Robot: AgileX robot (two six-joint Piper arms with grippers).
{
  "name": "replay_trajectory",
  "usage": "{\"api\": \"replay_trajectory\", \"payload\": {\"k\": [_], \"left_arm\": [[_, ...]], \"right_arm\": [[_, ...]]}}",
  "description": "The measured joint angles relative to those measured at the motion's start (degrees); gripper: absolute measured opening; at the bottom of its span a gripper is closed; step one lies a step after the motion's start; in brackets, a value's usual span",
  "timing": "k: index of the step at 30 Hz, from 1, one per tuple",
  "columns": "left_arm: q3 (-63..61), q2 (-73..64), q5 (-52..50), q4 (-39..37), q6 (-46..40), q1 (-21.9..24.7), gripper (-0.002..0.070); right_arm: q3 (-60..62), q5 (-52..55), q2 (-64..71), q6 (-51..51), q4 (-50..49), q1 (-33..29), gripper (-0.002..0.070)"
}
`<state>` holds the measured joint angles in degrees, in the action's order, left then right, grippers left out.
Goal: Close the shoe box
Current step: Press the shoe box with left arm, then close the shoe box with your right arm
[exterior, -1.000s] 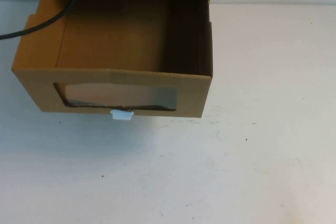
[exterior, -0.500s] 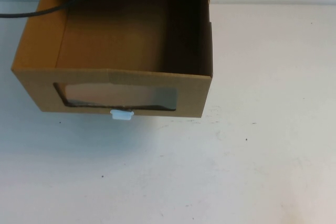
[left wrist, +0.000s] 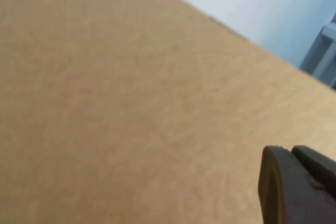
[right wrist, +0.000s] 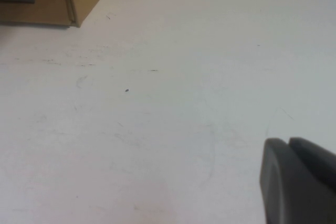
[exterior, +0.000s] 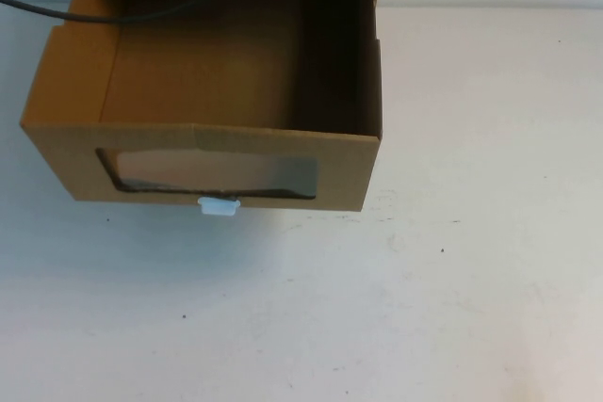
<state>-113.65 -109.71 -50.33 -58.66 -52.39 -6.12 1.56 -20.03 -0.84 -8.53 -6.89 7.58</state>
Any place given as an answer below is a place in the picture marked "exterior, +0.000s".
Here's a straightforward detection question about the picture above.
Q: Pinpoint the white plastic drawer handle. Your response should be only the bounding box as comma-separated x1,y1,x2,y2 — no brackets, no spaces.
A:
197,195,243,218

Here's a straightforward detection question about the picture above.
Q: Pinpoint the cardboard drawer with window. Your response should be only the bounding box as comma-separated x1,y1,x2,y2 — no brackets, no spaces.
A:
18,0,383,215

